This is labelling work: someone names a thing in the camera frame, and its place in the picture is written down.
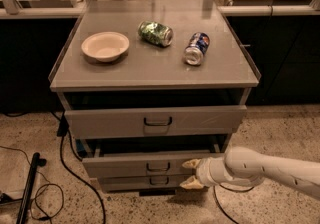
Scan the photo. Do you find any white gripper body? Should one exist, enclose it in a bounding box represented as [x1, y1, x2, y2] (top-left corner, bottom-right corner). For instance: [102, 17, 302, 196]
[196, 157, 230, 187]

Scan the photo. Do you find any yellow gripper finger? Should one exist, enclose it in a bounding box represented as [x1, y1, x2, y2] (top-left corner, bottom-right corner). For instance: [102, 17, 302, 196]
[180, 175, 204, 190]
[182, 159, 200, 169]

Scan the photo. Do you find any grey drawer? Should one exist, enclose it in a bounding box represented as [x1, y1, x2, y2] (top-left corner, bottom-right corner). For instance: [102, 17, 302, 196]
[65, 105, 247, 139]
[83, 145, 222, 178]
[98, 175, 189, 192]

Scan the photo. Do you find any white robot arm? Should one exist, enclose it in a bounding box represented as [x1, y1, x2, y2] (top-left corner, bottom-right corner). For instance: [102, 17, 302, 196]
[180, 147, 320, 200]

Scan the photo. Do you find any grey top drawer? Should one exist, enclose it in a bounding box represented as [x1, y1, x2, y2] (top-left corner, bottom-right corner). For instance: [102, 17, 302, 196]
[65, 105, 247, 139]

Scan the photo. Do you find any grey bottom drawer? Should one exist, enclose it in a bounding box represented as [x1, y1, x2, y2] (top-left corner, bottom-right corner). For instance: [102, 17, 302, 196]
[98, 175, 189, 192]

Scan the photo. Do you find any grey drawer cabinet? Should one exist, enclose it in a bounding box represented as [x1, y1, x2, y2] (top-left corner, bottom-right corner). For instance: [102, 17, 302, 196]
[48, 0, 262, 196]

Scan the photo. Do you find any blue pepsi can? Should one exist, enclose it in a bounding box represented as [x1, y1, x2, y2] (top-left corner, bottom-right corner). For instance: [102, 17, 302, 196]
[183, 32, 210, 66]

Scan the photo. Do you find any green soda can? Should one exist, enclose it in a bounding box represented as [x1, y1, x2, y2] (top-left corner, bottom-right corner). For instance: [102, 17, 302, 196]
[138, 21, 173, 47]

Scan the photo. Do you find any black pole on floor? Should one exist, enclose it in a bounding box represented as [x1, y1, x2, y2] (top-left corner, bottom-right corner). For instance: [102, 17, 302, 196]
[16, 152, 46, 224]

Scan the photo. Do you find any black cable right floor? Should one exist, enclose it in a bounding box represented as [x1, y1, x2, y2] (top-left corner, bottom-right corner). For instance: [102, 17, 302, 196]
[212, 183, 255, 224]

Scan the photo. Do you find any black cable floor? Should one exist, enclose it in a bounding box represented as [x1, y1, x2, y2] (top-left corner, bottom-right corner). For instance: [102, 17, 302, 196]
[49, 111, 107, 224]
[212, 183, 255, 224]

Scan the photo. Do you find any black cable left floor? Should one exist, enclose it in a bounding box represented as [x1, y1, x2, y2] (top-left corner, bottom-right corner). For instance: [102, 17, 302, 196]
[49, 111, 107, 224]

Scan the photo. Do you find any thin black cable loop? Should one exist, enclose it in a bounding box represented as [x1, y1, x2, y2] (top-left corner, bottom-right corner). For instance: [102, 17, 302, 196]
[0, 145, 65, 222]

